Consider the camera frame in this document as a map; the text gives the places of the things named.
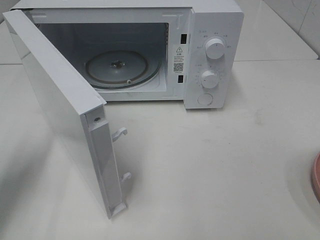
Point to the white microwave door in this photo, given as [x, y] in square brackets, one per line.
[74, 110]

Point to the round white door button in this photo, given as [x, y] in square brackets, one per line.
[205, 99]

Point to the white timer knob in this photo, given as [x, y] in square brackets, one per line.
[209, 79]

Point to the pink round plate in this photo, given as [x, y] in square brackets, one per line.
[315, 176]

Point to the white microwave oven body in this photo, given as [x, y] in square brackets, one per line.
[82, 29]

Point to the glass microwave turntable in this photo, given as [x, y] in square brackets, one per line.
[125, 64]

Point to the white warning label sticker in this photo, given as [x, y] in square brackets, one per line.
[179, 53]

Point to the upper white round knob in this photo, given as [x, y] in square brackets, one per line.
[215, 48]

